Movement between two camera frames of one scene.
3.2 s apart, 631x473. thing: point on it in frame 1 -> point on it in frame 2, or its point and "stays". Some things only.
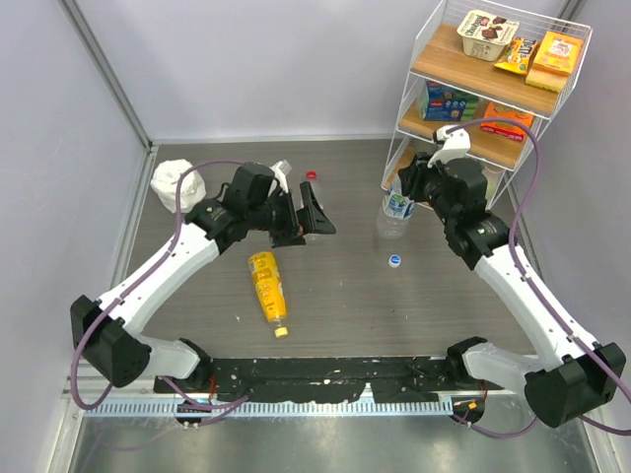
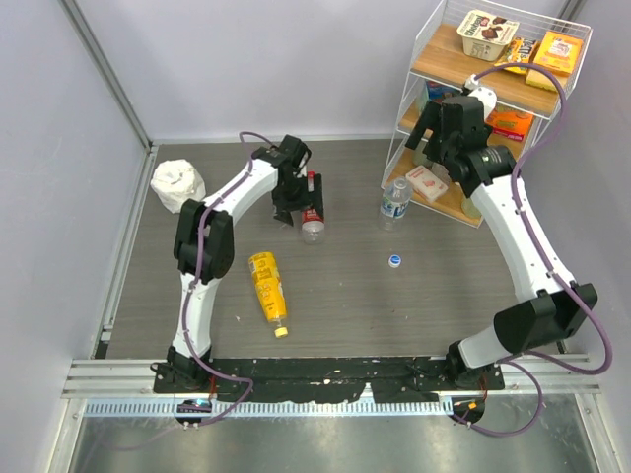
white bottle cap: (394, 261) stays
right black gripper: (413, 176) -> (431, 120)
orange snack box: (505, 128) stays
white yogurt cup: (485, 35) stays
